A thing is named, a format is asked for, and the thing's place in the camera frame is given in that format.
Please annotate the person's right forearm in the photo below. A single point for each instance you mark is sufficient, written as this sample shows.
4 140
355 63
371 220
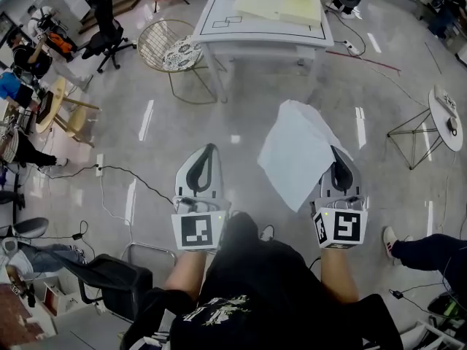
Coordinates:
337 273

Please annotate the person's left forearm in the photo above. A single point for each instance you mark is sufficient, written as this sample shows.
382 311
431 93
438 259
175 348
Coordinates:
184 272

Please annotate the black mesh chair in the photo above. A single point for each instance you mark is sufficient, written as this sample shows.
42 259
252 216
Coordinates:
109 279

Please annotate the black and white small device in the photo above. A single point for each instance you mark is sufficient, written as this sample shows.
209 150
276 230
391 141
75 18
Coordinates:
452 125

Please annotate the patterned round seat cushion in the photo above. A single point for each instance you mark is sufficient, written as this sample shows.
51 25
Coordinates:
181 54

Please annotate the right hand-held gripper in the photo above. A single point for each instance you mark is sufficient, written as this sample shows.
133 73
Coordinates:
359 228

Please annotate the white sheet of paper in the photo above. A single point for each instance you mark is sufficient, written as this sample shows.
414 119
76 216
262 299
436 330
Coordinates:
295 151

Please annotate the round wooden table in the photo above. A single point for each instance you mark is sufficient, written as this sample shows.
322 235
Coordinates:
51 104

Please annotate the open cardboard box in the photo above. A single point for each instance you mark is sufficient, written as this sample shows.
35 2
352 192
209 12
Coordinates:
58 299

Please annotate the black power adapter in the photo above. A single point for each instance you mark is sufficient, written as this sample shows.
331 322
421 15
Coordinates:
396 294

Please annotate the white patterned device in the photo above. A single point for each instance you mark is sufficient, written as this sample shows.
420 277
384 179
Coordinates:
446 100

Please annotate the black office chair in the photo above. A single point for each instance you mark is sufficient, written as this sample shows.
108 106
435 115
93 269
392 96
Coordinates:
106 27

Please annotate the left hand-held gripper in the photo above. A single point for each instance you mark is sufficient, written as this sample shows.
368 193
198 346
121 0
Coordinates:
217 181

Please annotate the white power strip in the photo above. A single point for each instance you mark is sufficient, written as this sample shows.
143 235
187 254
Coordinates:
351 47
99 165

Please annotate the round white side table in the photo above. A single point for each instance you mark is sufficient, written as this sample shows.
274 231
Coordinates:
443 122

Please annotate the white table with black lines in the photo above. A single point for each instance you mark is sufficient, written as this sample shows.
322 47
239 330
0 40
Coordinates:
255 35

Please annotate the yellow wooden stool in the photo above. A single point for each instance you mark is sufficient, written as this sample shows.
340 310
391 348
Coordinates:
78 120

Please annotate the person's white shoe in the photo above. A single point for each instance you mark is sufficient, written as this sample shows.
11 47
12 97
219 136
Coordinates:
267 233

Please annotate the person's black printed shirt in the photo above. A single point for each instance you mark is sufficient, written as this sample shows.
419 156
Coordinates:
262 290

